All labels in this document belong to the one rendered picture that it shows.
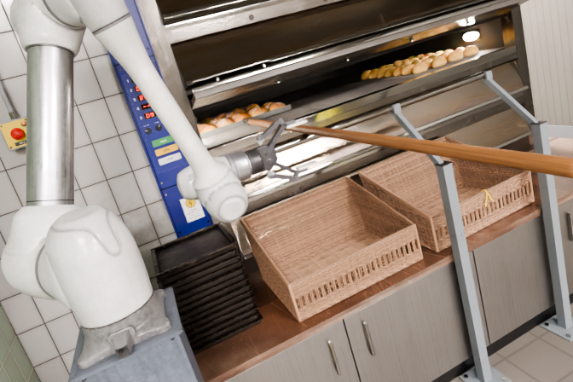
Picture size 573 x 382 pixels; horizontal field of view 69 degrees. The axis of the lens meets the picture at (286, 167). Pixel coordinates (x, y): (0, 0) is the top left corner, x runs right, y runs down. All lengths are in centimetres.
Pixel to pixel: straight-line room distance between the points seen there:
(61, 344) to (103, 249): 113
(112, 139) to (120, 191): 21
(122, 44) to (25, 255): 51
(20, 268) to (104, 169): 77
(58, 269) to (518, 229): 167
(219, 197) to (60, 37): 53
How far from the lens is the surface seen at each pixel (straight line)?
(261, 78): 169
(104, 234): 90
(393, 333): 172
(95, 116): 175
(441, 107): 233
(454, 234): 167
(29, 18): 118
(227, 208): 101
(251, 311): 158
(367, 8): 212
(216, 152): 179
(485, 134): 256
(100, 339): 96
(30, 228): 107
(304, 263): 189
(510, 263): 200
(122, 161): 176
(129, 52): 109
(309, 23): 197
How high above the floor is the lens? 145
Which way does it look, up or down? 14 degrees down
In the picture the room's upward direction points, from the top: 16 degrees counter-clockwise
